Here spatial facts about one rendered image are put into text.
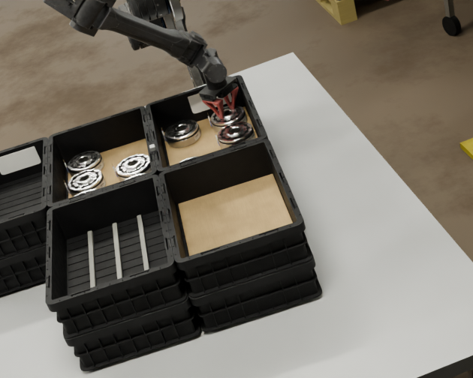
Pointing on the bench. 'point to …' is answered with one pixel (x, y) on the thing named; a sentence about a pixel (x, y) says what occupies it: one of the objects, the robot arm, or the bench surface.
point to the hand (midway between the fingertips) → (226, 112)
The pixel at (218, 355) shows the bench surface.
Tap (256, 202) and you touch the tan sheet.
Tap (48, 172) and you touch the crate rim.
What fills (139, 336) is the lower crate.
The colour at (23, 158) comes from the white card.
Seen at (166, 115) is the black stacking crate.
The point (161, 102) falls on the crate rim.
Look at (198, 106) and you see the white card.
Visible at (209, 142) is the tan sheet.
